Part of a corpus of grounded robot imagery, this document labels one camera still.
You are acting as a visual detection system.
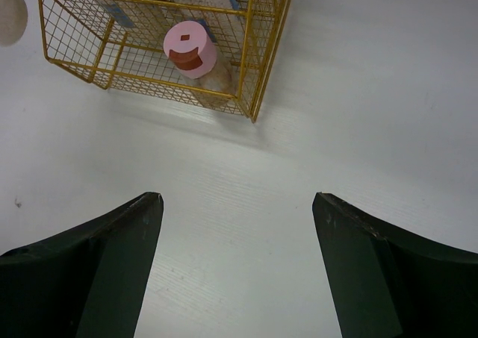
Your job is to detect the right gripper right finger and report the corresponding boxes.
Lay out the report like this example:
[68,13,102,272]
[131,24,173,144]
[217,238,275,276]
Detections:
[312,193,477,337]

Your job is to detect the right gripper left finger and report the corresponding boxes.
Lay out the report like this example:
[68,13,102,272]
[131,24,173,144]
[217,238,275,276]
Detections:
[1,192,164,337]

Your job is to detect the pink lid spice jar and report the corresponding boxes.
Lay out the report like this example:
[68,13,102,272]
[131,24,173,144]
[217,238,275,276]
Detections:
[163,20,238,109]

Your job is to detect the yellow lid spice jar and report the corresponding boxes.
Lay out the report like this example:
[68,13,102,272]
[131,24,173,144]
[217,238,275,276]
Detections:
[0,0,28,47]

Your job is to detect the yellow wire rack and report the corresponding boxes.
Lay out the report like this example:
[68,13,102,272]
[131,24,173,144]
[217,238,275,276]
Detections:
[38,0,291,121]

